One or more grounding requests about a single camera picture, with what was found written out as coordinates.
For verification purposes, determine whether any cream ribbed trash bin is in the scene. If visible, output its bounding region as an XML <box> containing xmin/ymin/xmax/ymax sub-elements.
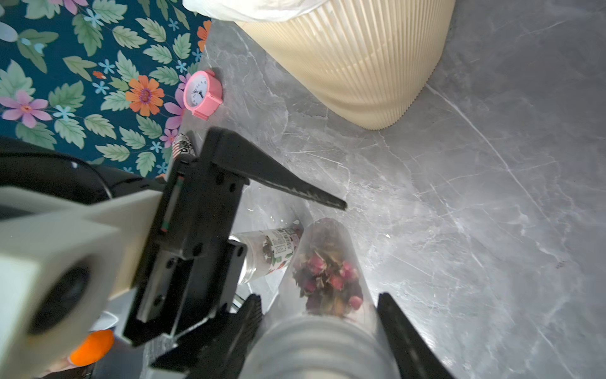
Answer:
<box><xmin>239</xmin><ymin>0</ymin><xmax>455</xmax><ymax>130</ymax></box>

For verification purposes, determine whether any orange plush toy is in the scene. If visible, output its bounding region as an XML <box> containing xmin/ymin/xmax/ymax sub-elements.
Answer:
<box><xmin>42</xmin><ymin>329</ymin><xmax>115</xmax><ymax>376</ymax></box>

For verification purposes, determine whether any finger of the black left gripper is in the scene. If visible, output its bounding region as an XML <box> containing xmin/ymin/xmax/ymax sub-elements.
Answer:
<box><xmin>150</xmin><ymin>294</ymin><xmax>263</xmax><ymax>378</ymax></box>
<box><xmin>212</xmin><ymin>128</ymin><xmax>347</xmax><ymax>211</ymax></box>

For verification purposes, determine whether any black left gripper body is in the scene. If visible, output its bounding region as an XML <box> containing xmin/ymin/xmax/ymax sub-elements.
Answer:
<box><xmin>122</xmin><ymin>127</ymin><xmax>249</xmax><ymax>346</ymax></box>

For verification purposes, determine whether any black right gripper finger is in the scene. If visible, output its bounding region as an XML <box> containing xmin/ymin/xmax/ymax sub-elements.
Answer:
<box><xmin>377</xmin><ymin>292</ymin><xmax>455</xmax><ymax>379</ymax></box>

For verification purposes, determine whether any clear jar with dried flowers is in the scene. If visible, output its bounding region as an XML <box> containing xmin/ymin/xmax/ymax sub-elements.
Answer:
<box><xmin>239</xmin><ymin>218</ymin><xmax>400</xmax><ymax>378</ymax></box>

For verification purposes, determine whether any jar with white lid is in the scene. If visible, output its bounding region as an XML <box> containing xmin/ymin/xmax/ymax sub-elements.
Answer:
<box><xmin>230</xmin><ymin>227</ymin><xmax>303</xmax><ymax>284</ymax></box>

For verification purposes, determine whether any white plastic bin liner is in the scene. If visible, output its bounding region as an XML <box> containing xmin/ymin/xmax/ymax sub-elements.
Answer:
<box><xmin>182</xmin><ymin>0</ymin><xmax>328</xmax><ymax>22</ymax></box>

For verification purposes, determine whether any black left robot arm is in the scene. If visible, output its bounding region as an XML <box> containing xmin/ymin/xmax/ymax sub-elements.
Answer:
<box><xmin>1</xmin><ymin>127</ymin><xmax>347</xmax><ymax>378</ymax></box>

